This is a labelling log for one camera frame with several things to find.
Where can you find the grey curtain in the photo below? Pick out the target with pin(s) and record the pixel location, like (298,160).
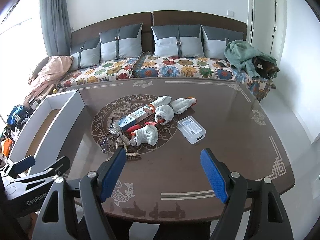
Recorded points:
(55,17)

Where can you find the white wall socket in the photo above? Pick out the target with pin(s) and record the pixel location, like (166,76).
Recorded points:
(231,12)

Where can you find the blue bag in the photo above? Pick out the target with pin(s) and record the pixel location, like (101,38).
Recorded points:
(16,112)

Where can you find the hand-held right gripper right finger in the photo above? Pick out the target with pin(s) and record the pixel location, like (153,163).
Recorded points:
(215,175)

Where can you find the white door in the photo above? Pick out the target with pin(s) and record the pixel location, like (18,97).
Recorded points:
(265,25)

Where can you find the blue white carton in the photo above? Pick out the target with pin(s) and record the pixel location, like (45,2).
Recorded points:
(135,117)

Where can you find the window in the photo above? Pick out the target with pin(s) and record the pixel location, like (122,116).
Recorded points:
(15,55)

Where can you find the translucent claw hair clip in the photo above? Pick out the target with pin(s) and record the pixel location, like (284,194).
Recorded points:
(133,155)

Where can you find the green blanket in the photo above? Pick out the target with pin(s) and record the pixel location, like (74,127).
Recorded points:
(242,55)

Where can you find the pink blanket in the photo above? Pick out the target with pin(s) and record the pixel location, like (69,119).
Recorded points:
(52,72)

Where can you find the eyeglasses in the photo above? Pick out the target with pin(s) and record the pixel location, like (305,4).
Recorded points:
(107,142)

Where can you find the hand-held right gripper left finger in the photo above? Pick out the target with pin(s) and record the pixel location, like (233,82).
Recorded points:
(112,172)

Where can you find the person's dark trousers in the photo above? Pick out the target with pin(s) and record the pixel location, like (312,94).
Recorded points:
(180,232)

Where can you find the brown plush cushion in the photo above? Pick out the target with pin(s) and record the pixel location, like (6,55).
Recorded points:
(41,65)

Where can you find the white cardboard box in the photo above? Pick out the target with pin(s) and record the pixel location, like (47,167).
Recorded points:
(65,120)

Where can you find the red snack packet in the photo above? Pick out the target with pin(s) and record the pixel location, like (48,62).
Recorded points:
(133,128)

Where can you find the clear plastic box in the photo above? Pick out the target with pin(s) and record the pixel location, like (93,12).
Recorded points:
(191,130)

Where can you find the white knit glove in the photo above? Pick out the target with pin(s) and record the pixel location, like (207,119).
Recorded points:
(163,113)
(181,105)
(161,102)
(147,135)

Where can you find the brown bag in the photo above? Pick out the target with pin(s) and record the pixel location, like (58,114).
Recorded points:
(267,67)

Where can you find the grey cushion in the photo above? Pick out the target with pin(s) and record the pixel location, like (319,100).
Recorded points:
(217,45)
(170,45)
(125,45)
(87,55)

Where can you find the floral sofa cover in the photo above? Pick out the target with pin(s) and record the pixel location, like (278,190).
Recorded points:
(100,70)
(180,67)

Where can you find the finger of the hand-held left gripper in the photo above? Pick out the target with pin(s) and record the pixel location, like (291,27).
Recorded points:
(60,163)
(25,163)

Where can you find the rhinestone bow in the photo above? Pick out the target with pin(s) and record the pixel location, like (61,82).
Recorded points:
(120,136)

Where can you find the pile of household clutter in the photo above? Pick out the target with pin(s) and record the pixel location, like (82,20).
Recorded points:
(17,130)

